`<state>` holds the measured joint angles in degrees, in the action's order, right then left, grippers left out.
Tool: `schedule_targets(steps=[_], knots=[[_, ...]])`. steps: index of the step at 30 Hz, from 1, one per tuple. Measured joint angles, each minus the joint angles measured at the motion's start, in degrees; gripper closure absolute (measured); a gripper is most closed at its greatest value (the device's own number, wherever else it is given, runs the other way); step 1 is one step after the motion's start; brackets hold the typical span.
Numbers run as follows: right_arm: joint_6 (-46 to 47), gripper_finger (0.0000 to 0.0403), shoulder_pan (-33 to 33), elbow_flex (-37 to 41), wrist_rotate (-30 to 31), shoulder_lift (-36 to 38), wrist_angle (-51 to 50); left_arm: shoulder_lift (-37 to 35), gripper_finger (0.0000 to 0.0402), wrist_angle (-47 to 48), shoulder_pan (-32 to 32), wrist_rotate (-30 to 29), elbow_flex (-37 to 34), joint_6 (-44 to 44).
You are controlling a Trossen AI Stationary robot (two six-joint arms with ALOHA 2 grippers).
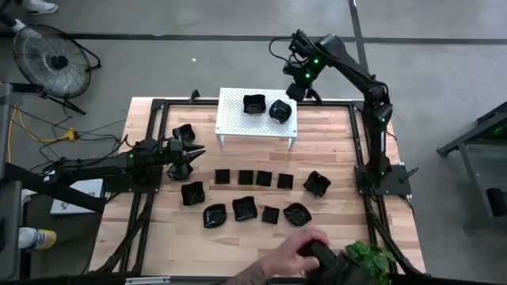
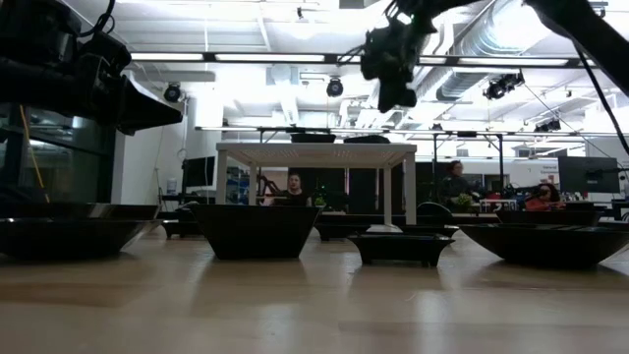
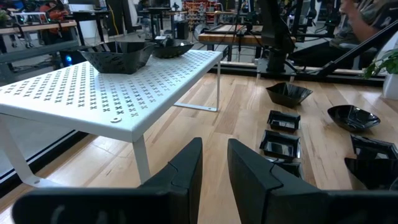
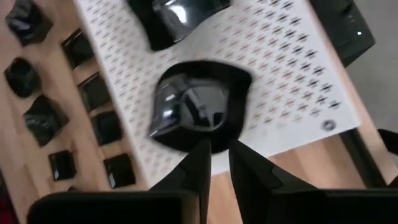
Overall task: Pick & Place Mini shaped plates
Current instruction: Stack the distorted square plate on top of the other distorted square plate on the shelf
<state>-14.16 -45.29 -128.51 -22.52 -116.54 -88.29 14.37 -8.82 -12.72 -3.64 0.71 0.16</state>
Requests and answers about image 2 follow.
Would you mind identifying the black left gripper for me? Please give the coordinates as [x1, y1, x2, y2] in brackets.
[58, 46, 184, 137]

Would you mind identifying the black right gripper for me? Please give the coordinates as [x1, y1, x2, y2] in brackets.
[361, 19, 436, 115]

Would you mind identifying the black rounded glossy dish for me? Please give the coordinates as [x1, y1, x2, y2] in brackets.
[0, 217, 163, 261]
[459, 223, 629, 270]
[343, 135, 391, 145]

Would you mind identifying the black wavy square bowl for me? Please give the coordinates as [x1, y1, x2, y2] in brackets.
[289, 132, 337, 145]
[190, 203, 321, 261]

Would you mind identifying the small black square plate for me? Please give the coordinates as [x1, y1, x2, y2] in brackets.
[160, 218, 203, 241]
[387, 224, 461, 238]
[347, 232, 456, 268]
[314, 223, 372, 242]

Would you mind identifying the black computer monitor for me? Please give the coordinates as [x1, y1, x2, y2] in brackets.
[557, 155, 622, 195]
[181, 155, 217, 189]

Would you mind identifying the dark glass cabinet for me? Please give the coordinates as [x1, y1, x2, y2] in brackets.
[0, 100, 118, 206]

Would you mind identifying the white perforated metal shelf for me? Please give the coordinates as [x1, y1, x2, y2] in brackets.
[215, 142, 418, 233]

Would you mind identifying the person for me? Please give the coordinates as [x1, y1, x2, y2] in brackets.
[274, 171, 314, 207]
[523, 181, 567, 212]
[436, 159, 477, 207]

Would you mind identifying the silver ventilation duct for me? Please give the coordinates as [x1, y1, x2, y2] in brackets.
[431, 0, 561, 104]

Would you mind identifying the black ceiling lighting rail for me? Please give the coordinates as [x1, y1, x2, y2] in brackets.
[128, 50, 599, 70]

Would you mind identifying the yellow cable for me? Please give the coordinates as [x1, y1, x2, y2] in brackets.
[18, 103, 51, 204]

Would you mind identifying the thin black taut cable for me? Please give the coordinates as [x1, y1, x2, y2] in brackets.
[572, 42, 629, 156]

